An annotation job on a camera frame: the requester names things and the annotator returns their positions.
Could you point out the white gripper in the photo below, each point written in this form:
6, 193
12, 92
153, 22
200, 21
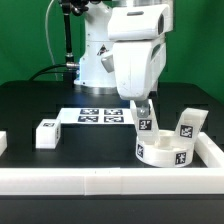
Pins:
137, 66

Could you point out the black camera stand pole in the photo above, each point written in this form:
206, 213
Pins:
69, 75

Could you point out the white sheet with tags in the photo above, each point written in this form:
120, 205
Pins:
98, 116

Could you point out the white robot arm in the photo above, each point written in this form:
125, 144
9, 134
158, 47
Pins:
93, 75

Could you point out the white front fence wall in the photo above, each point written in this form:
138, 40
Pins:
115, 181

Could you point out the white left fence wall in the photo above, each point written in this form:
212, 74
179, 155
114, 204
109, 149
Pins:
3, 141

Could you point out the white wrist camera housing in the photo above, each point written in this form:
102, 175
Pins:
140, 23

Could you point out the white round stool seat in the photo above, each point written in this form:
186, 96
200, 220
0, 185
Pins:
164, 154

